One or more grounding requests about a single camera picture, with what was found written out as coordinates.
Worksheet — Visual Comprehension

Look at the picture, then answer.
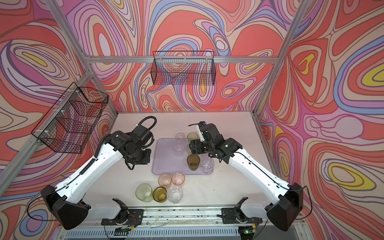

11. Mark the pale green cup front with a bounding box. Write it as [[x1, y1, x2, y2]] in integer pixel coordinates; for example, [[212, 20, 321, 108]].
[[186, 145, 192, 155]]

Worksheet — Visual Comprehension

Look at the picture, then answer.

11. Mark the amber cup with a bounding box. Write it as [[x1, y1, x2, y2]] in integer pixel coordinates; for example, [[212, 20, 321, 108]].
[[187, 154, 200, 171], [153, 187, 167, 203]]

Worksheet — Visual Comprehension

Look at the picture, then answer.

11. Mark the small clear cup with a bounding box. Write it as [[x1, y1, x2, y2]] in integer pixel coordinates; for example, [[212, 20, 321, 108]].
[[175, 133, 186, 144]]

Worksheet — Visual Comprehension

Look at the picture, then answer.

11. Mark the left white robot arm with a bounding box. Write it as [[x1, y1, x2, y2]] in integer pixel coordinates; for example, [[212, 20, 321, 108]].
[[41, 131, 151, 230]]

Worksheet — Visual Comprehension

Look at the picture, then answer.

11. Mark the black wire basket back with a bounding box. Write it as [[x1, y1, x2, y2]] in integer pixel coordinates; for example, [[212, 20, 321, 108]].
[[151, 50, 216, 86]]

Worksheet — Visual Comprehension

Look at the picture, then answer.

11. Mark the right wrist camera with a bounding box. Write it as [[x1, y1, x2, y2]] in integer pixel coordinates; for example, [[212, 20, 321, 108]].
[[197, 122, 225, 144]]

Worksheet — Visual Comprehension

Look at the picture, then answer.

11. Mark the black wire basket left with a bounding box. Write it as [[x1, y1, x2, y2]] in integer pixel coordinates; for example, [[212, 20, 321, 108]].
[[31, 83, 109, 154]]

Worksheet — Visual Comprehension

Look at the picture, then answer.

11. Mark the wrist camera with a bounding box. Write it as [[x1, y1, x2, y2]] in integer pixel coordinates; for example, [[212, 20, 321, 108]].
[[197, 122, 225, 144], [133, 125, 154, 147]]

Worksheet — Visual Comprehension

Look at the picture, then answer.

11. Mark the black wire basket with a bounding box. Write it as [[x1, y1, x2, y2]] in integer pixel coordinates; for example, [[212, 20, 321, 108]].
[[31, 83, 109, 154], [151, 50, 216, 86]]

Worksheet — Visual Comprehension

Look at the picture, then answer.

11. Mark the bright green cup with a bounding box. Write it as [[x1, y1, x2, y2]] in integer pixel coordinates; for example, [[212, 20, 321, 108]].
[[187, 132, 200, 142]]

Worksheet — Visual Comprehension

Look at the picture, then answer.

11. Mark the peach cup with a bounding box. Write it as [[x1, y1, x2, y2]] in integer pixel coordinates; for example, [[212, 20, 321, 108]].
[[158, 174, 172, 189]]

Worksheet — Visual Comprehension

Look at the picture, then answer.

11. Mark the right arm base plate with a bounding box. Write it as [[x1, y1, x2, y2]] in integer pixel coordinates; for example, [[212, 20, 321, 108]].
[[217, 207, 263, 226]]

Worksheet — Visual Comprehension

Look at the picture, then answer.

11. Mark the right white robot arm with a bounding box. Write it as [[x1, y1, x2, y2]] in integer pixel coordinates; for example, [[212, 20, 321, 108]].
[[189, 138, 304, 232]]

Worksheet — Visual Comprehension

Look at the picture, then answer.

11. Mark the lilac plastic tray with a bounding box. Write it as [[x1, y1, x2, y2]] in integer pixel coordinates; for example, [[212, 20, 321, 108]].
[[151, 138, 213, 175]]

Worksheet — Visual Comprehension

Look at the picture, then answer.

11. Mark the clear faceted cup back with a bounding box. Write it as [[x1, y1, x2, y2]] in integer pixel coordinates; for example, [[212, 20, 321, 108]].
[[200, 157, 215, 174]]

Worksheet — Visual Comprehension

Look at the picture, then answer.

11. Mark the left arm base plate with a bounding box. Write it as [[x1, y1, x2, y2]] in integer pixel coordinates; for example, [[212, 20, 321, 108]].
[[101, 209, 144, 227]]

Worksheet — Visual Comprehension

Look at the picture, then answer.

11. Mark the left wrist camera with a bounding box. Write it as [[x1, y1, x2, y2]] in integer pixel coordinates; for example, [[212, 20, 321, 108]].
[[133, 125, 154, 147]]

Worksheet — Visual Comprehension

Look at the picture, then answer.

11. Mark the pink cup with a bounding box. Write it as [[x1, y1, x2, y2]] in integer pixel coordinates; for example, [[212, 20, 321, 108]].
[[172, 172, 186, 186]]

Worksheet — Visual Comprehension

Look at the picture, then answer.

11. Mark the pale green large cup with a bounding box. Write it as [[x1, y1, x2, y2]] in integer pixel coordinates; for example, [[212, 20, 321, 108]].
[[135, 183, 153, 203]]

